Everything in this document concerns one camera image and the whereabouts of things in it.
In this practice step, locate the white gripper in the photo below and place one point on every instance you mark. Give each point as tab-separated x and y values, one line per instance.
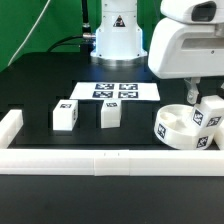
189	42

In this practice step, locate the white round stool seat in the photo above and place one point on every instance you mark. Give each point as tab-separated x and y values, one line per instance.
174	127

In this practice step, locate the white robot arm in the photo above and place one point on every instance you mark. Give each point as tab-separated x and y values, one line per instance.
119	39

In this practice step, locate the white sheet with markers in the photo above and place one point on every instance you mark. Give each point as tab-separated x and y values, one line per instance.
110	90

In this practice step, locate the white U-shaped fence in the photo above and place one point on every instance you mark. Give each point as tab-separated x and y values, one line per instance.
101	162

